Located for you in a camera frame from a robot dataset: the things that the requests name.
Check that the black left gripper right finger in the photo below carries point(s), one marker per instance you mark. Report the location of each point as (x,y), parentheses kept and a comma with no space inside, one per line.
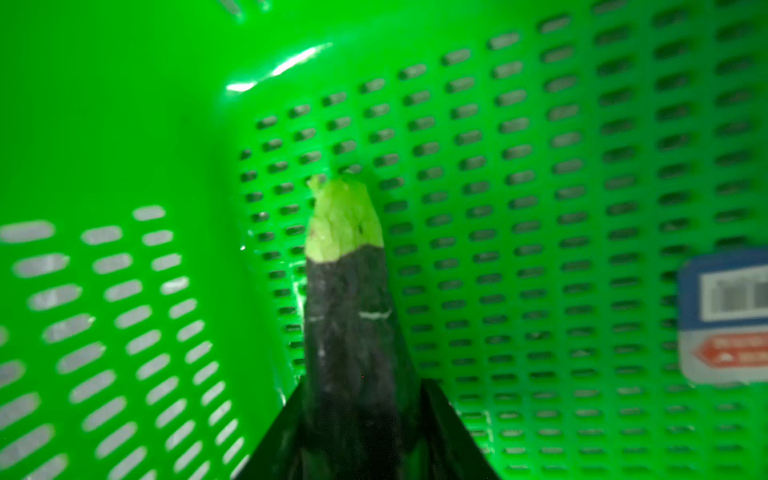
(451,452)

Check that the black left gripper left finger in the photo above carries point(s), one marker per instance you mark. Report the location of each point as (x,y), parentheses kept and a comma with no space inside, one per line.
(279,454)

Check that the green plastic basket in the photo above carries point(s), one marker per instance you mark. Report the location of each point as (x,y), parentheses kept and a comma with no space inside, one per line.
(542,171)

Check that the small label card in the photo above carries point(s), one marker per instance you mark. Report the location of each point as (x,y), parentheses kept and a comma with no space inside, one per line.
(722,317)

